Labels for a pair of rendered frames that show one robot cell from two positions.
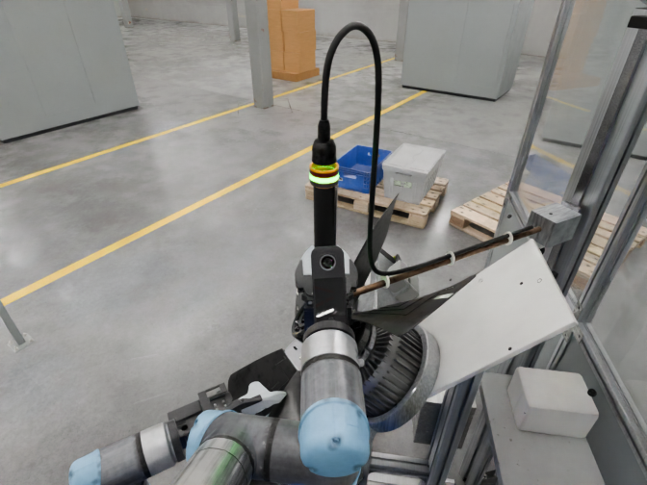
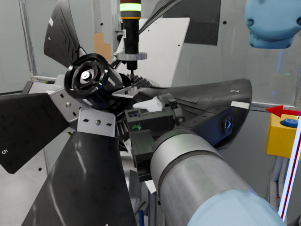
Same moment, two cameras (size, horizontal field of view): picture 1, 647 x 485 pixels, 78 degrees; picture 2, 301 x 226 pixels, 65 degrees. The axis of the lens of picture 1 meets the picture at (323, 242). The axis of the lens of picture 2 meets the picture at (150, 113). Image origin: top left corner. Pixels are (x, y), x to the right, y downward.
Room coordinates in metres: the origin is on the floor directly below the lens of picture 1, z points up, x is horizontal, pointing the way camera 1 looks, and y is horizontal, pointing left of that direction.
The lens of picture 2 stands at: (0.34, 0.50, 1.32)
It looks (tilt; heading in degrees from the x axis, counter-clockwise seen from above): 19 degrees down; 288
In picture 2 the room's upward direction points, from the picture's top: straight up
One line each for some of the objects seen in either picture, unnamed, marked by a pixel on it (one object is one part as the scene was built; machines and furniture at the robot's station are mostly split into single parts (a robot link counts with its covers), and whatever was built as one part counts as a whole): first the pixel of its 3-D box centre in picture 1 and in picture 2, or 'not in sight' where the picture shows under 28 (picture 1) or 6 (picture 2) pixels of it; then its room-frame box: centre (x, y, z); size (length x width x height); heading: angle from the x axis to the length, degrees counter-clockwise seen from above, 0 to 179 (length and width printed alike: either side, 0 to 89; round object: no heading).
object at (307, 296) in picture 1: (327, 317); not in sight; (0.43, -0.01, 1.44); 0.12 x 0.08 x 0.09; 2
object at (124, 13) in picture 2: not in sight; (130, 14); (0.55, 0.00, 1.35); 0.04 x 0.04 x 0.01
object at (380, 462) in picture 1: (398, 465); (135, 218); (0.65, -0.24, 0.56); 0.19 x 0.04 x 0.04; 82
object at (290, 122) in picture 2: not in sight; (291, 123); (0.16, -0.20, 1.08); 0.04 x 0.04 x 0.02
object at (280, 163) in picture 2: not in sight; (280, 163); (0.15, -0.24, 0.92); 0.03 x 0.03 x 0.12; 82
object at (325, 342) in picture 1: (332, 358); not in sight; (0.35, -0.01, 1.44); 0.08 x 0.05 x 0.08; 92
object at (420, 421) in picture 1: (441, 412); not in sight; (0.72, -0.37, 0.73); 0.15 x 0.09 x 0.22; 82
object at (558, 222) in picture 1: (554, 223); (120, 23); (0.83, -0.56, 1.35); 0.10 x 0.07 x 0.09; 117
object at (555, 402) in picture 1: (548, 395); not in sight; (0.65, -0.60, 0.92); 0.17 x 0.16 x 0.11; 82
